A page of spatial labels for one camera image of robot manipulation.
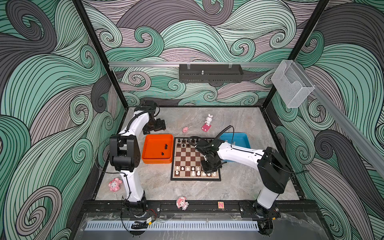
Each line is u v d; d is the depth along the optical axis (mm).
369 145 525
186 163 879
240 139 1021
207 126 1067
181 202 727
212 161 724
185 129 1037
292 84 787
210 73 951
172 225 697
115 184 779
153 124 816
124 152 510
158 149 942
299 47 855
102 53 877
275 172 450
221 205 738
